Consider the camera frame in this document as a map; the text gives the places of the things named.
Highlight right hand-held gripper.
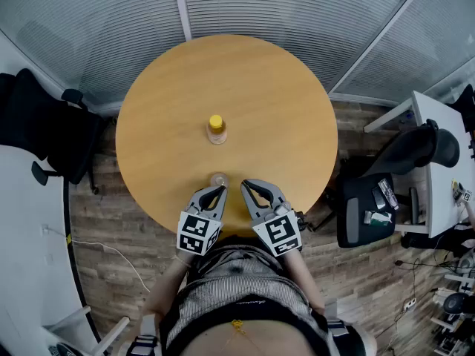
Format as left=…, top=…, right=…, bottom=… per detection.
left=240, top=178, right=307, bottom=257

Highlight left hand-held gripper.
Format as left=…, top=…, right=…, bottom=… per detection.
left=176, top=185, right=229, bottom=257

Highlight small clear container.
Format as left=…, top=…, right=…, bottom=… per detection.
left=209, top=171, right=229, bottom=189

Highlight person's right forearm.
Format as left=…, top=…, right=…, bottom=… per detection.
left=281, top=249, right=328, bottom=312

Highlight person's left forearm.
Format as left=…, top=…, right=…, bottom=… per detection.
left=151, top=251, right=198, bottom=319

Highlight yellow-capped bottle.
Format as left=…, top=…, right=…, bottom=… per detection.
left=206, top=114, right=229, bottom=145

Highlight person's torso in grey top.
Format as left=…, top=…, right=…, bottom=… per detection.
left=158, top=234, right=376, bottom=356

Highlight green and white box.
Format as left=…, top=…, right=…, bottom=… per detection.
left=363, top=209, right=394, bottom=226

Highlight black and silver devices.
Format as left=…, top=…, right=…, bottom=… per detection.
left=371, top=178, right=400, bottom=211

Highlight black office chair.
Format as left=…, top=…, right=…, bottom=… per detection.
left=0, top=67, right=109, bottom=197
left=335, top=118, right=462, bottom=250

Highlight white curved desk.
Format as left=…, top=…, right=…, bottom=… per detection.
left=0, top=145, right=103, bottom=356

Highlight black round device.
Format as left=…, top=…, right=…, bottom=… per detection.
left=442, top=292, right=471, bottom=315

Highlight white cable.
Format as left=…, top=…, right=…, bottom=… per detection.
left=43, top=225, right=151, bottom=294

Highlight black floor cable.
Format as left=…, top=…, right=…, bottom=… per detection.
left=393, top=257, right=452, bottom=344

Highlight white chair frame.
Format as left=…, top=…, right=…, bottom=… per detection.
left=39, top=305, right=131, bottom=356

